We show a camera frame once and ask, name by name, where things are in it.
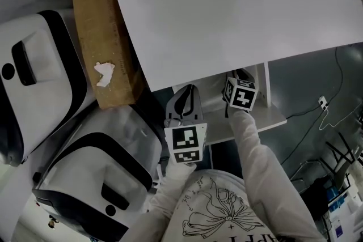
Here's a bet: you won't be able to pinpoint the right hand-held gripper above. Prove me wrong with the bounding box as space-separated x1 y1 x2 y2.
222 67 259 113

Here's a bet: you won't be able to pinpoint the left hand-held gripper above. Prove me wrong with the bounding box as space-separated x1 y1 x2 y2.
163 83 208 164

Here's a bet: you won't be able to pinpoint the person's right forearm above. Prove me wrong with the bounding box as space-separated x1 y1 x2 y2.
229 108 324 242

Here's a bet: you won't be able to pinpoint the person's left forearm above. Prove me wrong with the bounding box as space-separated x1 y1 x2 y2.
133 161 199 242

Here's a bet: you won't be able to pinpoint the white plug adapter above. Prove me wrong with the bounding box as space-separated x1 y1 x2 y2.
317 95 330 109

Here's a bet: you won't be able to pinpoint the crumpled white paper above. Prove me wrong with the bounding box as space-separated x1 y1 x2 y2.
94 61 116 87

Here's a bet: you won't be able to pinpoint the person's white printed sweatshirt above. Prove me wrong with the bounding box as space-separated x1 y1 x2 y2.
166 168 287 242

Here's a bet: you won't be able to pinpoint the white and black machine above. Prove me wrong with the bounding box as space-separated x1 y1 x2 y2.
31 105 163 242
0 9 89 167

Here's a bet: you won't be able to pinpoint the brown wooden plank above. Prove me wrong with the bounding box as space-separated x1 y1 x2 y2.
70 0 146 110

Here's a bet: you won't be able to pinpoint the blue boxes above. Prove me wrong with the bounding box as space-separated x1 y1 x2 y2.
326 186 351 237

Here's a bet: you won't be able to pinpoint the white cable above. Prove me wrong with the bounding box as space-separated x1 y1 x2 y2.
318 104 358 131

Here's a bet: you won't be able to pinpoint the black cable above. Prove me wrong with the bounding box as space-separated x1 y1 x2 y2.
280 44 345 165

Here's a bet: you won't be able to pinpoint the black frame chair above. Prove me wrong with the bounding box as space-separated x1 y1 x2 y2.
323 131 363 175

